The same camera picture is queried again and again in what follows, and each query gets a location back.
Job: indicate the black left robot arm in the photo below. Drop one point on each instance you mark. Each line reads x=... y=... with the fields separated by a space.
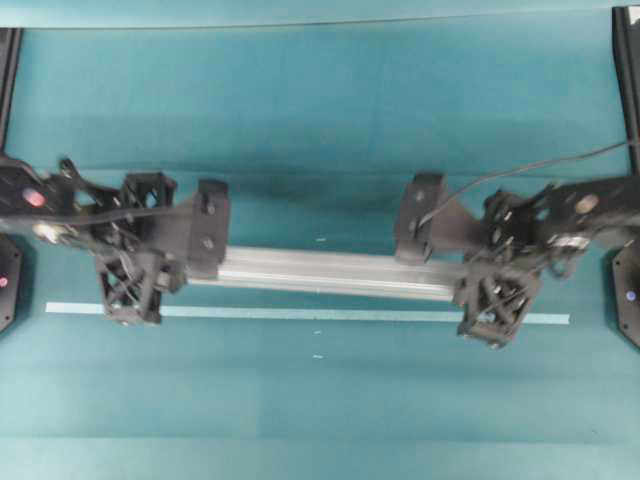
x=27 y=201

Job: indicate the black frame post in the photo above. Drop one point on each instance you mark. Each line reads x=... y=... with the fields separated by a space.
x=625 y=43
x=9 y=59

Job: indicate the black right frame post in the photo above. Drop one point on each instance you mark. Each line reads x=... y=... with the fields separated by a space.
x=625 y=43

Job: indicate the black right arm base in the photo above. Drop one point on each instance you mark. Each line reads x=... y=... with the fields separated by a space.
x=625 y=270

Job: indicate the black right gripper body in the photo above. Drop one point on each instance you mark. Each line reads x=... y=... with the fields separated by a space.
x=560 y=239

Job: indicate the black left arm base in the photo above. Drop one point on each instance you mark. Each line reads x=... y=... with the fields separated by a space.
x=10 y=273

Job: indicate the black left frame post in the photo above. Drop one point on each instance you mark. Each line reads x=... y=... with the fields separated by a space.
x=9 y=59

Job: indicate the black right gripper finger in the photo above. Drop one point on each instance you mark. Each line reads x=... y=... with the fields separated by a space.
x=495 y=301
x=507 y=213

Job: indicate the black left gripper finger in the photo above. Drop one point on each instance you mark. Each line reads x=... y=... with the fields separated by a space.
x=148 y=191
x=132 y=286

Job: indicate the light blue tape strip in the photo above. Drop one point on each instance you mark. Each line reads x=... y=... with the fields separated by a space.
x=74 y=308

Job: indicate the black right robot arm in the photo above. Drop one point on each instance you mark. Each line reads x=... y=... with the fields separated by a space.
x=610 y=208

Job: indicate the teal table cloth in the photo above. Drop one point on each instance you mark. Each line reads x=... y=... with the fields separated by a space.
x=317 y=130

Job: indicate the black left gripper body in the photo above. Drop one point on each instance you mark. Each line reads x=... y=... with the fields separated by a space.
x=89 y=216

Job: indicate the silver aluminium extrusion rail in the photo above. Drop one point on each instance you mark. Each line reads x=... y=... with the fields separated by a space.
x=334 y=273

